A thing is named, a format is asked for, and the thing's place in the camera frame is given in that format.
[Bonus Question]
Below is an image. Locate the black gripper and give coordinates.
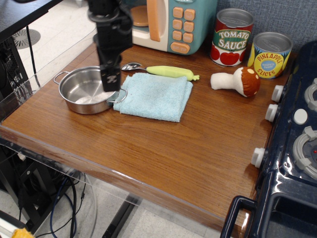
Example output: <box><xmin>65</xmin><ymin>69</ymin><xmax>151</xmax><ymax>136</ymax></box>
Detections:
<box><xmin>94</xmin><ymin>17</ymin><xmax>133</xmax><ymax>92</ymax></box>

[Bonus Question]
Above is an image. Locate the stainless steel pot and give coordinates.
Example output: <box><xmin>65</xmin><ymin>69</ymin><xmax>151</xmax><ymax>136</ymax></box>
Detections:
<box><xmin>53</xmin><ymin>66</ymin><xmax>128</xmax><ymax>115</ymax></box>

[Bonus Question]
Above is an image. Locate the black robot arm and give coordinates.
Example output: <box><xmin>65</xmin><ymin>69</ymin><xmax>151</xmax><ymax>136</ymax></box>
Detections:
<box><xmin>88</xmin><ymin>0</ymin><xmax>133</xmax><ymax>92</ymax></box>

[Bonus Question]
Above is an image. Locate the light blue folded cloth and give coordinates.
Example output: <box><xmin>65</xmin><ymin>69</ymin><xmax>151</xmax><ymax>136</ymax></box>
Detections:
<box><xmin>113</xmin><ymin>73</ymin><xmax>193</xmax><ymax>122</ymax></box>

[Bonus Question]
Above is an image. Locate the teal toy microwave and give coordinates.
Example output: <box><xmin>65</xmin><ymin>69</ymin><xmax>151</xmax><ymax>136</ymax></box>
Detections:
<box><xmin>124</xmin><ymin>0</ymin><xmax>217</xmax><ymax>55</ymax></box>

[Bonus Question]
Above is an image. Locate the tomato sauce can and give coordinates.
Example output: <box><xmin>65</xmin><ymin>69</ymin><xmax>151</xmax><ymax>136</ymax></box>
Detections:
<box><xmin>210</xmin><ymin>8</ymin><xmax>255</xmax><ymax>66</ymax></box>

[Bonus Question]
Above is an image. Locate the plush brown mushroom toy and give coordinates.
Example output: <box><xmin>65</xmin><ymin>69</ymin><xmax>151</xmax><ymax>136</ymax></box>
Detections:
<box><xmin>211</xmin><ymin>67</ymin><xmax>261</xmax><ymax>97</ymax></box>

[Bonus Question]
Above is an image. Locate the pineapple slices can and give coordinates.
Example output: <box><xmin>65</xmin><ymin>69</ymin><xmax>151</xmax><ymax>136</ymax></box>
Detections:
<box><xmin>247</xmin><ymin>32</ymin><xmax>293</xmax><ymax>79</ymax></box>

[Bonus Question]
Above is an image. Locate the white middle stove knob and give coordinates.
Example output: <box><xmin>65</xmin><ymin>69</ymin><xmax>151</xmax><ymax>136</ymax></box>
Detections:
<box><xmin>265</xmin><ymin>104</ymin><xmax>278</xmax><ymax>122</ymax></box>

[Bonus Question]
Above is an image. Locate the white stove knob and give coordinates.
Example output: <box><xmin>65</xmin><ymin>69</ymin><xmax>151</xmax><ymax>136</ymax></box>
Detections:
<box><xmin>271</xmin><ymin>85</ymin><xmax>284</xmax><ymax>103</ymax></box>
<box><xmin>265</xmin><ymin>104</ymin><xmax>278</xmax><ymax>122</ymax></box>
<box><xmin>251</xmin><ymin>148</ymin><xmax>265</xmax><ymax>168</ymax></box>

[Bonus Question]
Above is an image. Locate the white upper stove knob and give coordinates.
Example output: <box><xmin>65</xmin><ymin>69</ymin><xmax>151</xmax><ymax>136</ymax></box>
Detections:
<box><xmin>271</xmin><ymin>85</ymin><xmax>284</xmax><ymax>103</ymax></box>

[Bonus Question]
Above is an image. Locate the white lower stove knob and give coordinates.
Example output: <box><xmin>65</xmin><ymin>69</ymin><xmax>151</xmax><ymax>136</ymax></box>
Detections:
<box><xmin>251</xmin><ymin>148</ymin><xmax>265</xmax><ymax>168</ymax></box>

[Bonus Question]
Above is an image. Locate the yellow object at corner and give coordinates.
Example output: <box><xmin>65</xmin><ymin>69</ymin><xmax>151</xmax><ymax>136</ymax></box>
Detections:
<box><xmin>11</xmin><ymin>228</ymin><xmax>34</xmax><ymax>238</ymax></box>

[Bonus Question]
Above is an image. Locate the dark blue toy stove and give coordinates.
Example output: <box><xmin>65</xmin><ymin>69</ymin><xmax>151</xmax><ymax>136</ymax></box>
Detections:
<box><xmin>221</xmin><ymin>41</ymin><xmax>317</xmax><ymax>238</ymax></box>

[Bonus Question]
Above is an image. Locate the spoon with yellow handle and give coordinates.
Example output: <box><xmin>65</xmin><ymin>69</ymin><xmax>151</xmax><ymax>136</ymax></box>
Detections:
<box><xmin>121</xmin><ymin>62</ymin><xmax>200</xmax><ymax>81</ymax></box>

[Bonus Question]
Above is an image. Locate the blue cable under table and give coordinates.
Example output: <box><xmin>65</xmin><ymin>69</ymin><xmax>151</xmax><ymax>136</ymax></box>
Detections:
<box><xmin>49</xmin><ymin>176</ymin><xmax>77</xmax><ymax>238</ymax></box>

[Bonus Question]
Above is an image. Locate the black cable under table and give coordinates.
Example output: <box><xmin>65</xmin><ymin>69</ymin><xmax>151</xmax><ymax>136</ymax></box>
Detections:
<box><xmin>34</xmin><ymin>173</ymin><xmax>87</xmax><ymax>238</ymax></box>

